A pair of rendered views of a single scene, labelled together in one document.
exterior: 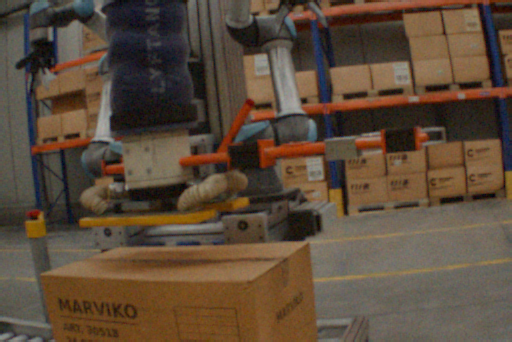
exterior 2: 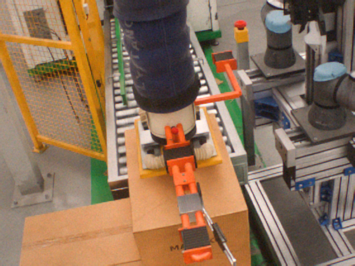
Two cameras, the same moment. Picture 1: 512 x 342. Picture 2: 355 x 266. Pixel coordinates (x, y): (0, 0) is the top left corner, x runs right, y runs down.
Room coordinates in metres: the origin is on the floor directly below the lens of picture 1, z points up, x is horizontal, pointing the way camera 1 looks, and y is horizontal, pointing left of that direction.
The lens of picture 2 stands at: (0.93, -1.03, 2.13)
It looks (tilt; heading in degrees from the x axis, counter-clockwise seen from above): 37 degrees down; 65
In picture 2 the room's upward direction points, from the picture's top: 10 degrees counter-clockwise
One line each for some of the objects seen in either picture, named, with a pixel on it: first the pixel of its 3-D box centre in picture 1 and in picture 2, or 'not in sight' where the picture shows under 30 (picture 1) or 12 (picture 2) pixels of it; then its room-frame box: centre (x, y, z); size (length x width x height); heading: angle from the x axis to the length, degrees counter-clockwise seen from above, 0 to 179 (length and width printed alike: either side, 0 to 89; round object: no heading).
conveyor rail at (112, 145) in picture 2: not in sight; (110, 81); (1.74, 1.80, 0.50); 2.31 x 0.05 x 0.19; 69
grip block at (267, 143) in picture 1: (251, 154); (179, 158); (1.38, 0.01, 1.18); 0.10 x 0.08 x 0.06; 158
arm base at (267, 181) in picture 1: (257, 178); (328, 107); (2.02, 0.00, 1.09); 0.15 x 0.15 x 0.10
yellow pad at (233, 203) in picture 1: (180, 201); (200, 132); (1.57, 0.20, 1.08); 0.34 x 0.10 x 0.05; 68
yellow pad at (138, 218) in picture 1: (142, 212); (149, 141); (1.39, 0.27, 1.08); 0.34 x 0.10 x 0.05; 68
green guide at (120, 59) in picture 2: not in sight; (114, 45); (1.92, 2.11, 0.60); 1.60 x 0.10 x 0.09; 69
